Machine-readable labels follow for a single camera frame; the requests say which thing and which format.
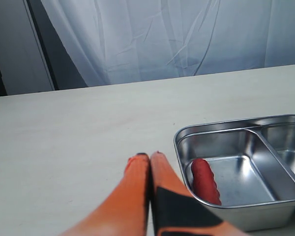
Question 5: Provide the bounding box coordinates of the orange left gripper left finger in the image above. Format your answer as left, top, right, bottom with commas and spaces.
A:
61, 153, 149, 236

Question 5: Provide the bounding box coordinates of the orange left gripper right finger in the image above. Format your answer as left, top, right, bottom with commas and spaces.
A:
150, 151, 247, 236

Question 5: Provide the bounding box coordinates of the red toy sausage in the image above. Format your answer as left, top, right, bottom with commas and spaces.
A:
191, 158, 221, 206

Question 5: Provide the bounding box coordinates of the stainless steel lunch box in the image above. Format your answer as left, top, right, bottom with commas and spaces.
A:
174, 114, 295, 232

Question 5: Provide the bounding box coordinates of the white wrinkled backdrop curtain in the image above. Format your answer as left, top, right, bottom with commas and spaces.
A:
42, 0, 295, 87

